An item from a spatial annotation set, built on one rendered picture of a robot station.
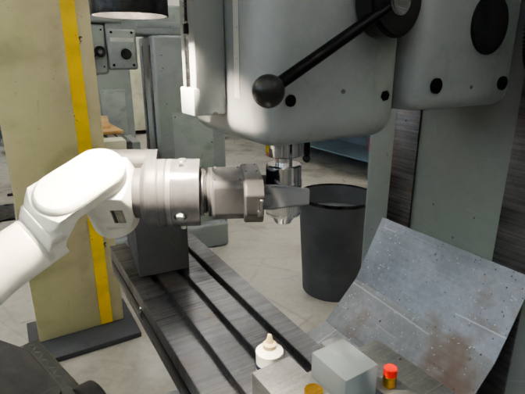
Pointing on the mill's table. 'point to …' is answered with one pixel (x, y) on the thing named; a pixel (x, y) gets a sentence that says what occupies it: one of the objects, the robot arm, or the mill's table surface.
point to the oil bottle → (268, 352)
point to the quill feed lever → (398, 11)
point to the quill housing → (324, 76)
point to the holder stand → (158, 248)
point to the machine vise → (376, 353)
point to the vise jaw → (281, 378)
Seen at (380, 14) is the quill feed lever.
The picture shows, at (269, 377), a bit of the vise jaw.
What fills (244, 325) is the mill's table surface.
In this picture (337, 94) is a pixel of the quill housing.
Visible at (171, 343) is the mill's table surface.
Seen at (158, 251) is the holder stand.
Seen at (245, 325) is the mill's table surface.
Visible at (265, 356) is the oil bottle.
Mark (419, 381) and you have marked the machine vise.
